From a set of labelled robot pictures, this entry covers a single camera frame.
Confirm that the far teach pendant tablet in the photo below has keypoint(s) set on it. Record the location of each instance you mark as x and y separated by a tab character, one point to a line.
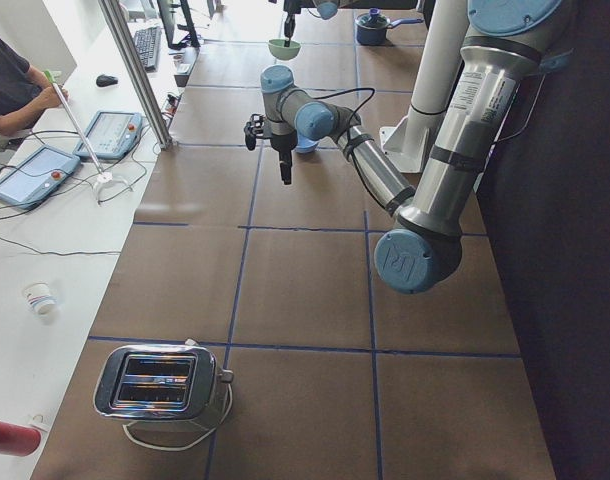
113	134

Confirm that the white paper cup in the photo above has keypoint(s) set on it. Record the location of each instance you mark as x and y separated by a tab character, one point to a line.
39	298

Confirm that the cream white appliance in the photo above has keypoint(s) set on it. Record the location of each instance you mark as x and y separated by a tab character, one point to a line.
164	387

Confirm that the teach pendant tablet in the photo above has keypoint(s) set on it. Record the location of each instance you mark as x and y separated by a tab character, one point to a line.
37	177
113	134

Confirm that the red cylinder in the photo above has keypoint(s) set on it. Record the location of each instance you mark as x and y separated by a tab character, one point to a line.
17	440

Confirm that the silver rod on stand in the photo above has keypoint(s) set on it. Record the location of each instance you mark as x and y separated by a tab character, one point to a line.
104	179

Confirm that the blue bowl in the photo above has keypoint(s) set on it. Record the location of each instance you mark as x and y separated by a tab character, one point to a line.
305	145

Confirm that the near teach pendant tablet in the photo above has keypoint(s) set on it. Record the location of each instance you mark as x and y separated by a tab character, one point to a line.
37	177

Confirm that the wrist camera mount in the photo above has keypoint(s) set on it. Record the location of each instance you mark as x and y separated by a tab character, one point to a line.
255	130

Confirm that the blue saucepan with glass lid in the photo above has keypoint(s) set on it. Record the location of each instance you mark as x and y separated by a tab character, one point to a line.
372	27

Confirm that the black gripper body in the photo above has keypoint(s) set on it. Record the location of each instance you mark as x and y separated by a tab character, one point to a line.
288	22
281	143

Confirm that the person in dark shirt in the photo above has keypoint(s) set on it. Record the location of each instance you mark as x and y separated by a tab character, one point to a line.
25	92

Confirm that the green bowl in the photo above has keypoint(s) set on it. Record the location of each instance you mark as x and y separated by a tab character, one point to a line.
283	49

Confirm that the aluminium frame post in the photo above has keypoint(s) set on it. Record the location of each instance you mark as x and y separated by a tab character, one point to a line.
120	32

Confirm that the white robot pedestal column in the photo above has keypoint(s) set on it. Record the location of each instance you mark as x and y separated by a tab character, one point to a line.
408	143

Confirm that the black computer mouse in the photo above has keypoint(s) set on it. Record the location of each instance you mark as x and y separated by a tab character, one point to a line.
104	80

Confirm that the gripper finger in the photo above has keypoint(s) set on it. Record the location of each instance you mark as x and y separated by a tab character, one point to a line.
286	178
288	32

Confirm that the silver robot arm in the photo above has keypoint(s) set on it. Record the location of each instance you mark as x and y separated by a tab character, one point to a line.
326	10
422	171

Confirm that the black keyboard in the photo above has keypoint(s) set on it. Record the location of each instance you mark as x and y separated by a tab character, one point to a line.
147	45

